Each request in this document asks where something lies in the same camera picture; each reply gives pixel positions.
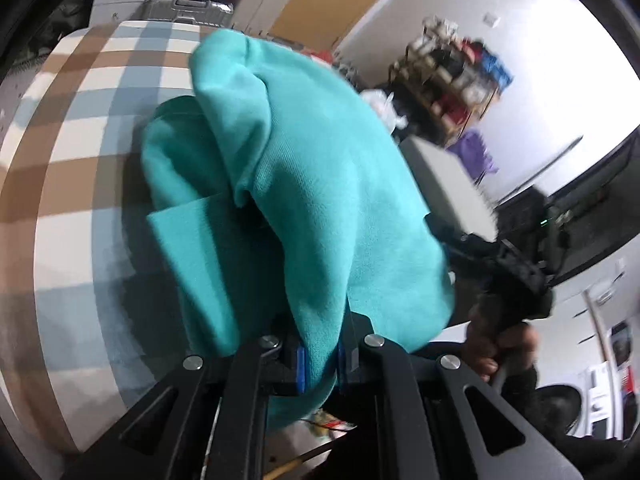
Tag checkered blanket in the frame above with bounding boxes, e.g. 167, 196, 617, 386
0, 20, 362, 457

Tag teal sweatshirt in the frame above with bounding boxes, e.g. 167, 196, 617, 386
140, 27, 457, 433

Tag large black panel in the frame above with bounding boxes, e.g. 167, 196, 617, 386
495, 130, 640, 287

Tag white washing machine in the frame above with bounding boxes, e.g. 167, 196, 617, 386
529, 355, 640, 444

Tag wall pipe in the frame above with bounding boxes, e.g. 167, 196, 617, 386
492, 135, 586, 207

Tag wooden shoe rack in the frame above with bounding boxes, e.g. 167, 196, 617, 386
389, 30, 507, 147

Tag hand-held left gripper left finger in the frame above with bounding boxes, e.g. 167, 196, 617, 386
62, 332, 307, 480

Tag person's right hand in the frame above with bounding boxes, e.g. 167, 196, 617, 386
466, 294, 541, 385

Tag wooden pole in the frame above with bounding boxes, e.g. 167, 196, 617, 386
584, 289, 617, 367

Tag silver suitcase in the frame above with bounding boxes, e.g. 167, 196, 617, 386
140, 0, 237, 29

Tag purple bag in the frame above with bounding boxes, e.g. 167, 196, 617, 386
447, 129, 501, 182

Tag grey cushion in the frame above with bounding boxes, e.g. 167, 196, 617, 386
399, 136, 501, 244

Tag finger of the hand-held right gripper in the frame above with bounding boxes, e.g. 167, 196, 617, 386
424, 212, 507, 272

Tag white plastic bag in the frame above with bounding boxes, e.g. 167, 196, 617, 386
360, 87, 412, 134

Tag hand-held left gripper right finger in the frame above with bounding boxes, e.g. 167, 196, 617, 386
337, 311, 586, 480

